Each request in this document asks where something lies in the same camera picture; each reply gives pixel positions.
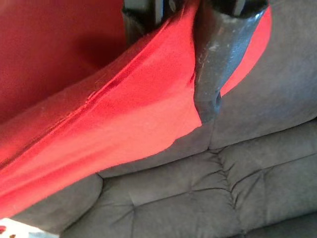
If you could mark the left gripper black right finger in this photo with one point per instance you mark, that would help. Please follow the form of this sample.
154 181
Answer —
215 62

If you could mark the red pillow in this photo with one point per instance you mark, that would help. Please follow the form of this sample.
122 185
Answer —
123 104

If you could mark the grey fabric sofa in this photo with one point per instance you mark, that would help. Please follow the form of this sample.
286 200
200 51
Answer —
223 186

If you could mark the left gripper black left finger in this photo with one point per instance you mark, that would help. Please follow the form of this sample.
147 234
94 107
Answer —
138 22

